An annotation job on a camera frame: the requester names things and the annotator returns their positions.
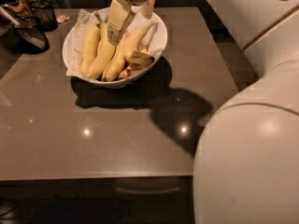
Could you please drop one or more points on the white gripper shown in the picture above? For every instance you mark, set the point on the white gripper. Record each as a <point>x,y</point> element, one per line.
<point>121,15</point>

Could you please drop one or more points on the curved yellow banana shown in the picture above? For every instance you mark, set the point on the curved yellow banana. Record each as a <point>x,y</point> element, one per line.
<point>130,48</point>

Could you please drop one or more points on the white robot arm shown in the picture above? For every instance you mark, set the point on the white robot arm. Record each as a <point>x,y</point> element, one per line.
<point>246,166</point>

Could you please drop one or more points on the long yellow banana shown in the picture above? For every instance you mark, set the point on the long yellow banana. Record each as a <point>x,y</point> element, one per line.
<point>105,54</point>

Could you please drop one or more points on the leftmost yellow banana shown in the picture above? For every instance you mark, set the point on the leftmost yellow banana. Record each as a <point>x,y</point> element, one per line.
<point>89,48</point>

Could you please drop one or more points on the middle yellow banana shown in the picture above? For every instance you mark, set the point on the middle yellow banana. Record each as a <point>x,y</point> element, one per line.
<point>116,64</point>

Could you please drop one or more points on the small bottom banana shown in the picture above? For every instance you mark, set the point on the small bottom banana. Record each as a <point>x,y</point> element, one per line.
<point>127,71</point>

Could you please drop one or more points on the white bowl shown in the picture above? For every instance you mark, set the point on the white bowl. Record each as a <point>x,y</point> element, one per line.
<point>157,44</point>

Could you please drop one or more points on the white paper liner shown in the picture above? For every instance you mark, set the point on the white paper liner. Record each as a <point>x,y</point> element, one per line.
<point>78,34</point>

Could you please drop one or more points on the small wrapped snack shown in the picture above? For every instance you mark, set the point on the small wrapped snack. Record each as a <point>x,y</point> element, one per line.
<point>62,19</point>

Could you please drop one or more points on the black mesh cup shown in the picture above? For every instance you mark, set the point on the black mesh cup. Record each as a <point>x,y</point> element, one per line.
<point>44,13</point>

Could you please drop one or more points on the black mesh tray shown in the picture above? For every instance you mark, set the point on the black mesh tray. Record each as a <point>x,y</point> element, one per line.
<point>33,39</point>

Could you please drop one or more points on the dark appliance with jar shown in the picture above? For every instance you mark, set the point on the dark appliance with jar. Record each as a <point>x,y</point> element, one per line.
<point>16,13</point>

